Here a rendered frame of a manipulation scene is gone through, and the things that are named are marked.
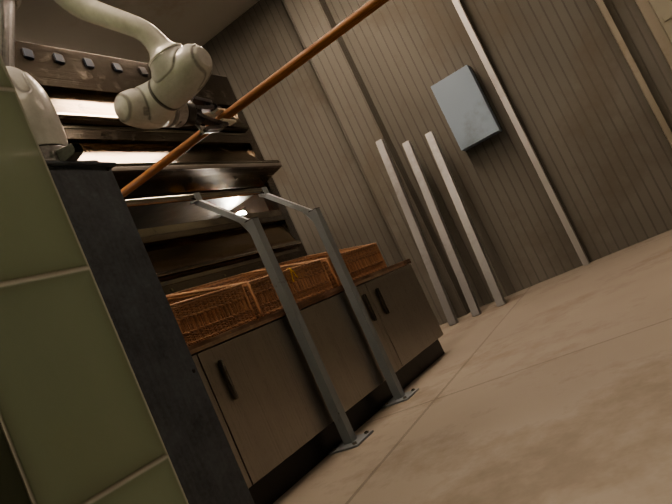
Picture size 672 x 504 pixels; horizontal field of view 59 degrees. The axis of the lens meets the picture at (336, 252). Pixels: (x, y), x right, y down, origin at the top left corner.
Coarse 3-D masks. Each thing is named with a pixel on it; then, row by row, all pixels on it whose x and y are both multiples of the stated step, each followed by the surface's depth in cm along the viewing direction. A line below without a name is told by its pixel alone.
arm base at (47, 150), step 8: (72, 144) 124; (48, 152) 124; (56, 152) 124; (64, 152) 124; (72, 152) 123; (80, 152) 124; (48, 160) 122; (56, 160) 124; (64, 160) 124; (72, 160) 125; (80, 160) 130; (88, 160) 131; (96, 160) 132
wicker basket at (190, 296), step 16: (224, 288) 221; (240, 288) 228; (176, 304) 199; (192, 304) 205; (208, 304) 211; (224, 304) 217; (240, 304) 225; (176, 320) 196; (192, 320) 202; (208, 320) 208; (224, 320) 215; (240, 320) 221; (192, 336) 199; (208, 336) 204
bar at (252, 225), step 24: (216, 192) 260; (240, 192) 273; (264, 192) 288; (240, 216) 238; (312, 216) 276; (264, 240) 234; (264, 264) 234; (336, 264) 274; (288, 288) 234; (288, 312) 232; (360, 312) 271; (312, 360) 229; (384, 360) 269; (336, 408) 227
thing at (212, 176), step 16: (128, 176) 260; (160, 176) 277; (176, 176) 286; (192, 176) 297; (208, 176) 308; (224, 176) 320; (240, 176) 332; (256, 176) 346; (144, 192) 281; (160, 192) 291; (176, 192) 302
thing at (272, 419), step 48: (336, 288) 271; (384, 288) 308; (240, 336) 210; (288, 336) 231; (336, 336) 256; (384, 336) 288; (432, 336) 330; (240, 384) 200; (288, 384) 219; (336, 384) 242; (384, 384) 279; (240, 432) 192; (288, 432) 209; (336, 432) 237; (288, 480) 206
